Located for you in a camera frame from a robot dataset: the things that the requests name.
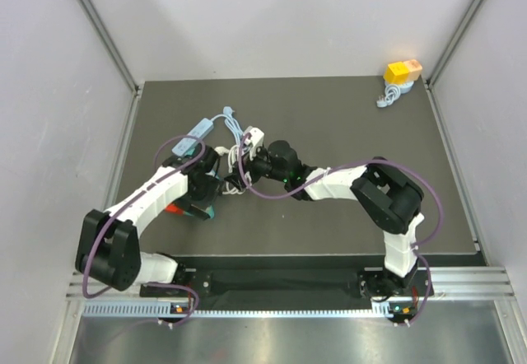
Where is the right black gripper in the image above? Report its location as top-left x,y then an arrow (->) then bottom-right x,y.
225,142 -> 289,192

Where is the teal triangular power strip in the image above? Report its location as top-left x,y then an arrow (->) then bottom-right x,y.
184,204 -> 215,221

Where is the red plug adapter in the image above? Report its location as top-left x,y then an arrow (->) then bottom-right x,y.
165,203 -> 186,215

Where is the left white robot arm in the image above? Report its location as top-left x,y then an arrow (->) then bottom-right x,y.
75,144 -> 223,298

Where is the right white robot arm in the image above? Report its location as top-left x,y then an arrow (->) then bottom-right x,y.
226,140 -> 424,301

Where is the yellow cube socket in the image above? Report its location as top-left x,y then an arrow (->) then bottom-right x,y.
383,62 -> 410,85

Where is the orange cube socket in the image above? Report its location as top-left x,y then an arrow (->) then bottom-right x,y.
403,59 -> 422,82

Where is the light blue power strip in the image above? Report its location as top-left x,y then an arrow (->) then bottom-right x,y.
172,118 -> 213,156

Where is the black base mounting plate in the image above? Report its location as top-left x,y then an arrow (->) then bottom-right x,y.
139,267 -> 436,299

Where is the white coiled power cable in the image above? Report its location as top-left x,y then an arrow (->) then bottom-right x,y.
214,143 -> 250,196

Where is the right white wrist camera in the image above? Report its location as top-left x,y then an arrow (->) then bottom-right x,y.
241,126 -> 264,153

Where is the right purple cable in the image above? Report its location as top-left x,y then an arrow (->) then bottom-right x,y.
238,133 -> 445,328

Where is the blue coiled cable with plug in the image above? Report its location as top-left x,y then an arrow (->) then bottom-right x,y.
375,80 -> 413,110

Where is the grey slotted cable duct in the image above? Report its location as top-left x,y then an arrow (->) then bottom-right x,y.
82,301 -> 394,319

